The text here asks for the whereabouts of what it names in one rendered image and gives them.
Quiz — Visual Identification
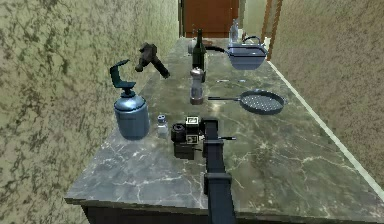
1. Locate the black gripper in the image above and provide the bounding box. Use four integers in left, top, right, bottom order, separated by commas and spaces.
170, 122, 197, 161

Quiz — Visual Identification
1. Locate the small glass salt shaker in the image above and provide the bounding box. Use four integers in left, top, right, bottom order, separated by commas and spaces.
156, 113, 170, 138

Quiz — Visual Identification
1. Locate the grey pepper mill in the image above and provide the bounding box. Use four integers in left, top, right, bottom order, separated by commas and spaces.
189, 66, 205, 106

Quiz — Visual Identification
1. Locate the dark brown bent object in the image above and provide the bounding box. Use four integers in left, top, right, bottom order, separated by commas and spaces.
134, 42, 171, 80

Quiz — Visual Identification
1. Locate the dark green wine bottle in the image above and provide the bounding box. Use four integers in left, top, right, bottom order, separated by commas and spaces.
191, 28, 208, 83

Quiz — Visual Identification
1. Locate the black frying pan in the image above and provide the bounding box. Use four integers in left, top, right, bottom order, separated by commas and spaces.
207, 88, 287, 116

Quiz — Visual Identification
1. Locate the marble top dark counter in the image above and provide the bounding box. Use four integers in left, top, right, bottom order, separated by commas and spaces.
64, 36, 384, 224

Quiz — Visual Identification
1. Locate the blue kettle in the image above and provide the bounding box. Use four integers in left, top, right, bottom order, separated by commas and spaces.
204, 34, 270, 71

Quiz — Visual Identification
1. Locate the clear glass bottle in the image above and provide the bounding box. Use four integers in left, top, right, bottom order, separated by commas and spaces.
228, 18, 240, 44

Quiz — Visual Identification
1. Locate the brown wooden door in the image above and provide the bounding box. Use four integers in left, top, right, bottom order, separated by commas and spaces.
182, 0, 241, 39

